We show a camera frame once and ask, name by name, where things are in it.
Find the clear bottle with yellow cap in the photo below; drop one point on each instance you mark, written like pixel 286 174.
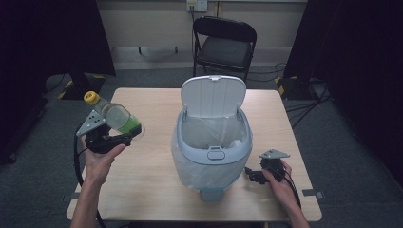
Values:
pixel 118 117

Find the person's left hand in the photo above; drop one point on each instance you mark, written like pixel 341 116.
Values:
pixel 98 166

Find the white and blue trash bin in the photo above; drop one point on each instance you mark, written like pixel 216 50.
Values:
pixel 214 95

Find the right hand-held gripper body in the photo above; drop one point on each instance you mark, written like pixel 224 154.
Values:
pixel 272 164

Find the grey tape strip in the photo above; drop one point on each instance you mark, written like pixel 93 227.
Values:
pixel 313 193
pixel 71 196

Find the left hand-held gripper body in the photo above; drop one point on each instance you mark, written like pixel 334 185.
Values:
pixel 101 142

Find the white wall outlet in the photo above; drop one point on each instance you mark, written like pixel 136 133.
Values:
pixel 197 5

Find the black curtain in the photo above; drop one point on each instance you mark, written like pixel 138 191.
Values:
pixel 358 63
pixel 47 41

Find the black folding chair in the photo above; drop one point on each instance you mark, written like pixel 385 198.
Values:
pixel 225 50

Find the person's right hand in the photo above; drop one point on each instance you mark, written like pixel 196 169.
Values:
pixel 282 190

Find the clear plastic bin liner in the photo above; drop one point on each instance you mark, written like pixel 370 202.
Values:
pixel 202 172

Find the stand base with striped tape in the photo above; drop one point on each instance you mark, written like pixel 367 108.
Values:
pixel 80 85
pixel 290 88

